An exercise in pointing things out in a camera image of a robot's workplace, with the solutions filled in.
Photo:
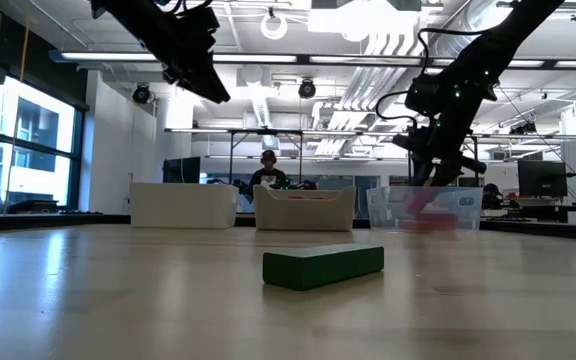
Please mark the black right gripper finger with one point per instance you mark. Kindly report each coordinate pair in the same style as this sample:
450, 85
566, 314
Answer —
448, 176
421, 174

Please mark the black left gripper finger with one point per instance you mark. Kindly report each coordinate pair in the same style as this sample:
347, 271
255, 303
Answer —
210, 87

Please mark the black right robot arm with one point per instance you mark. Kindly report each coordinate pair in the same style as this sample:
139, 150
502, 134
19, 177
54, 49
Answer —
508, 35

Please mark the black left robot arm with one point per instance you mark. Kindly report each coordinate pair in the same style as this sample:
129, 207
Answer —
128, 17

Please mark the clear plastic bin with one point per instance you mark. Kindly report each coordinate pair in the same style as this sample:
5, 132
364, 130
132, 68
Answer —
468, 215

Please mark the long ceiling light bar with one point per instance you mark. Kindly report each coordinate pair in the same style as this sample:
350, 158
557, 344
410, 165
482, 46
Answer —
118, 56

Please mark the black computer monitor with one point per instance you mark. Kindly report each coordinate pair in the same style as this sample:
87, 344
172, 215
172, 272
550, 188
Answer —
542, 178
181, 170

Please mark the person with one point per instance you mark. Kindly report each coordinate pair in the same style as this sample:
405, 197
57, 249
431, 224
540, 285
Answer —
267, 176

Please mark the white plastic bin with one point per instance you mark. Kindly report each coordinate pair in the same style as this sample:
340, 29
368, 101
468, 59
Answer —
183, 206

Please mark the grey plastic bin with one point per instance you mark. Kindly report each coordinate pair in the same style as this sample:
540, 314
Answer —
304, 212

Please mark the background robot with green lights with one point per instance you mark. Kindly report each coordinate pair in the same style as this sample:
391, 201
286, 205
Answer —
288, 185

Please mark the green wooden block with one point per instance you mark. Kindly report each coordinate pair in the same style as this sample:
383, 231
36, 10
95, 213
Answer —
323, 267

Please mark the large window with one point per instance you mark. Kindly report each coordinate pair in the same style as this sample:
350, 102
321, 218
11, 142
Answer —
33, 150

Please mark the round black ceiling camera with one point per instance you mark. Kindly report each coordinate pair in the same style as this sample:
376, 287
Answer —
141, 93
307, 88

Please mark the black overhead gantry frame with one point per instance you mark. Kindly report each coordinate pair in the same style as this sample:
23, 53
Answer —
268, 132

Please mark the silver ventilation duct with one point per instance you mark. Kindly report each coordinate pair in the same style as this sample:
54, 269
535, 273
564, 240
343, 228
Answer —
465, 40

